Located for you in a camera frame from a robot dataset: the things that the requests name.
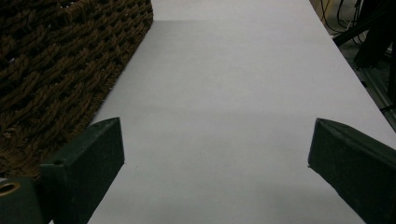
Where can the brown woven basket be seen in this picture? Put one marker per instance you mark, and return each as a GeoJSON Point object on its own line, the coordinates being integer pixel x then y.
{"type": "Point", "coordinates": [56, 68]}

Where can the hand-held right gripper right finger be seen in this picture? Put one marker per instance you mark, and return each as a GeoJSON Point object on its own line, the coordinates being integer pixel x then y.
{"type": "Point", "coordinates": [358, 174]}

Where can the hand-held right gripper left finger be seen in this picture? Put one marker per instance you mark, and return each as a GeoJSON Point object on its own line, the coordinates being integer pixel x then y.
{"type": "Point", "coordinates": [84, 165]}

